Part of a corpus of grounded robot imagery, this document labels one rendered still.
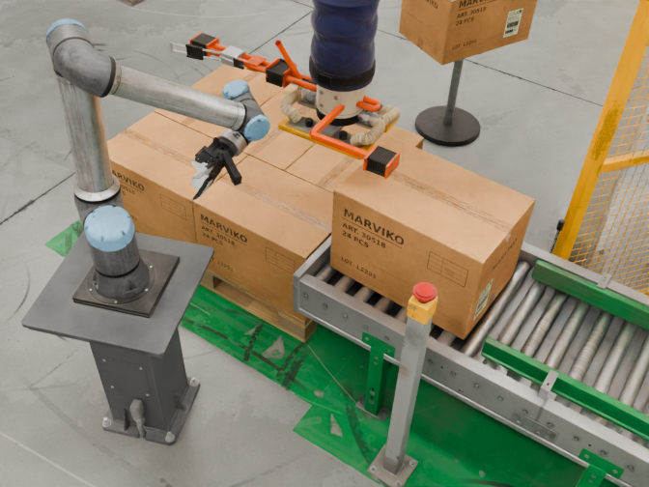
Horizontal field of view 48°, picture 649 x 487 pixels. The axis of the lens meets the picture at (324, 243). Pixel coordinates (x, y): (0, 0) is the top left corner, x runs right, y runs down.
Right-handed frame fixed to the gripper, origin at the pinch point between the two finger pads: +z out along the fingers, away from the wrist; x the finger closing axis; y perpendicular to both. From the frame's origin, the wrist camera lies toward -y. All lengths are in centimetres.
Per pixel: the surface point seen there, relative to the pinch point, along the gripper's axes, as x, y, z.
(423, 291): 20, -78, -8
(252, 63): -2, 18, -55
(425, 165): -12, -54, -68
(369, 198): -8, -45, -40
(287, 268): -65, -30, -24
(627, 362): -25, -155, -56
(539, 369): -12, -126, -26
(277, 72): 3, 7, -54
